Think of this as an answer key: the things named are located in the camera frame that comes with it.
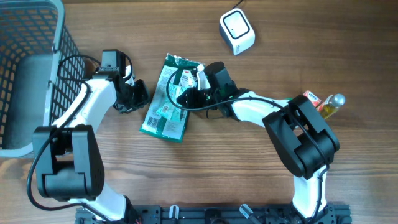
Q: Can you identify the light green wipes packet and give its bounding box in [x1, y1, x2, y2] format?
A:
[156, 84, 186, 123]

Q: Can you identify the green glove package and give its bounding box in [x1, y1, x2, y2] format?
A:
[140, 54, 203, 142]

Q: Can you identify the red tissue pack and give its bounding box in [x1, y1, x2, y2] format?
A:
[303, 90, 322, 108]

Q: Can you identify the yellow oil bottle grey cap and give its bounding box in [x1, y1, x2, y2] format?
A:
[317, 93, 346, 119]

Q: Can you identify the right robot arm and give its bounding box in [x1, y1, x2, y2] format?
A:
[173, 62, 340, 223]

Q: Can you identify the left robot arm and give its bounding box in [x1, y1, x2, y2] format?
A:
[26, 49, 150, 223]

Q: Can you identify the white barcode scanner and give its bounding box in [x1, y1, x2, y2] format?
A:
[219, 8, 256, 55]

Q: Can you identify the grey plastic shopping basket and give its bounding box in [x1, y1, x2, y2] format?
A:
[1, 0, 86, 158]

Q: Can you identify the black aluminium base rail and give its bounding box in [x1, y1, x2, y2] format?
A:
[75, 203, 353, 224]

